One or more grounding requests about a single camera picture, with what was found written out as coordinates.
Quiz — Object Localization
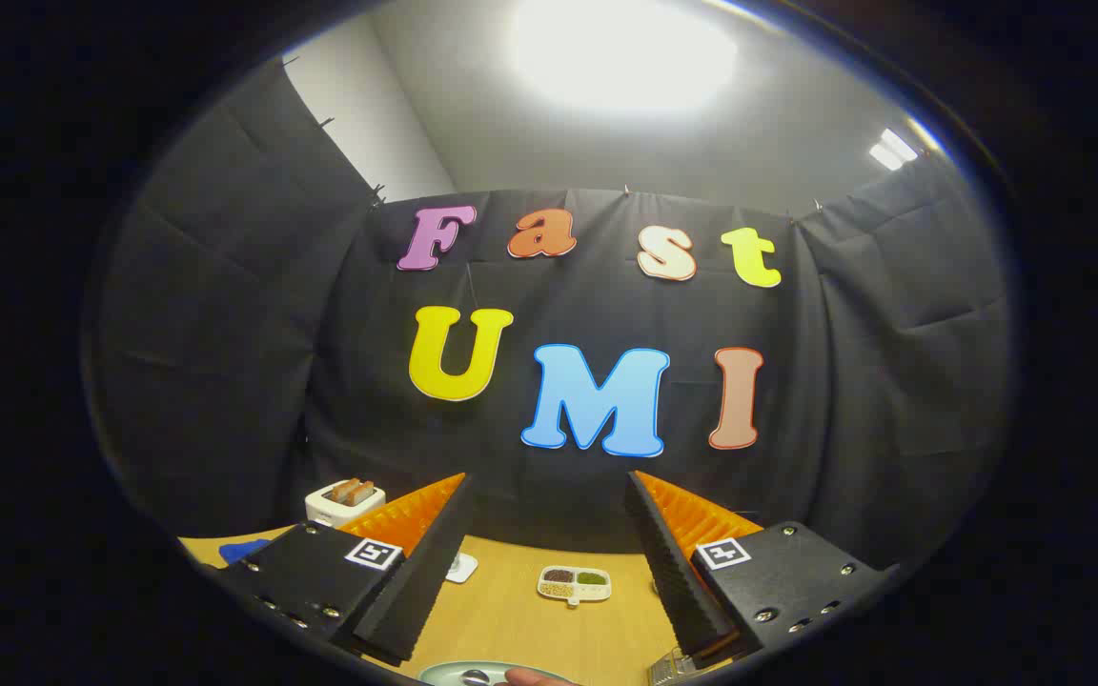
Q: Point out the white divided dish with beans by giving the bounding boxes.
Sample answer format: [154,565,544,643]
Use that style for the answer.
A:
[537,566,613,608]

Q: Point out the metal wire basket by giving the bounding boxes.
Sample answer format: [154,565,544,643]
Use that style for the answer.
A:
[649,646,702,686]

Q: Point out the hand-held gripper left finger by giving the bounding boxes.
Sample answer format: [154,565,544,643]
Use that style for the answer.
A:
[215,472,474,668]

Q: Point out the pale green round plate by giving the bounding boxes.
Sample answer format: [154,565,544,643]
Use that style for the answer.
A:
[418,661,580,686]

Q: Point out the large bright ceiling light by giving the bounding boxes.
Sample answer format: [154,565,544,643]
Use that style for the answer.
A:
[506,0,741,120]

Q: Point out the metal spoon with wooden handle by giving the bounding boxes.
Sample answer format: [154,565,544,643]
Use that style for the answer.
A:
[460,667,577,686]

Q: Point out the white toaster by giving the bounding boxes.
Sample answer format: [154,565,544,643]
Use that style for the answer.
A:
[305,479,386,528]

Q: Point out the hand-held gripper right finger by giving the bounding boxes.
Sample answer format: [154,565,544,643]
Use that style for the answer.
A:
[623,470,901,663]

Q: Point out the small ceiling light panel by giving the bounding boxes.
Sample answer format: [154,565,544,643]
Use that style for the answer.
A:
[868,127,922,172]

